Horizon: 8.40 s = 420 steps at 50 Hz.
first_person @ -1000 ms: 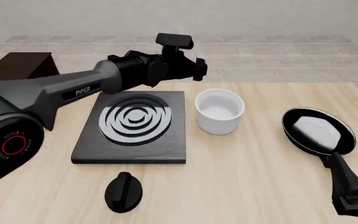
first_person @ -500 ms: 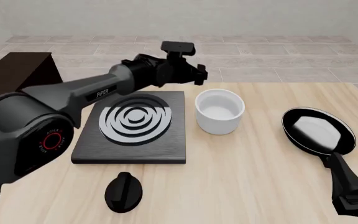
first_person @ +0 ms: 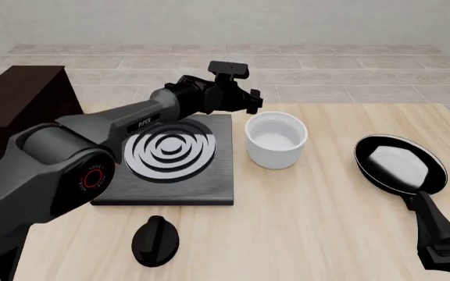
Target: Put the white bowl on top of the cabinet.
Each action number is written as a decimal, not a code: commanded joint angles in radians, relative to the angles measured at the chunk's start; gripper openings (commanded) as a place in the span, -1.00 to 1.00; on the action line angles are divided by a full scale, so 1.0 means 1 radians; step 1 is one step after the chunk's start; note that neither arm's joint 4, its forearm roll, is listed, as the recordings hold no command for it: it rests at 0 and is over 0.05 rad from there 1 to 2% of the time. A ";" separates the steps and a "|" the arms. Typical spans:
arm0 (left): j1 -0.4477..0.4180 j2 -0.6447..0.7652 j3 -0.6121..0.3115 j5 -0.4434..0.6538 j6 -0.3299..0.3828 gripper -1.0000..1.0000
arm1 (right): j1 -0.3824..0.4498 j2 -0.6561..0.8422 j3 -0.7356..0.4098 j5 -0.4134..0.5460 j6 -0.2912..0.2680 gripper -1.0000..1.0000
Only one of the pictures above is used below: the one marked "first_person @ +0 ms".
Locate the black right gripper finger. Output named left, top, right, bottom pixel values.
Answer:
left=416, top=190, right=450, bottom=247

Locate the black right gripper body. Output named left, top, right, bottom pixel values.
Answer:
left=415, top=241, right=450, bottom=276

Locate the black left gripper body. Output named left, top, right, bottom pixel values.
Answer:
left=247, top=89, right=265, bottom=116

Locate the white bowl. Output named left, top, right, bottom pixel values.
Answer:
left=245, top=110, right=309, bottom=170

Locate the dark brown wooden cabinet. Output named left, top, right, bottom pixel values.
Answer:
left=0, top=65, right=85, bottom=176

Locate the black frying pan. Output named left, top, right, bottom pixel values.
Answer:
left=354, top=133, right=448, bottom=212

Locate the flat black stove plate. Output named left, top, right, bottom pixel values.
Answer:
left=91, top=112, right=236, bottom=207

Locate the round black stove knob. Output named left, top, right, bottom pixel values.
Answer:
left=130, top=215, right=180, bottom=268

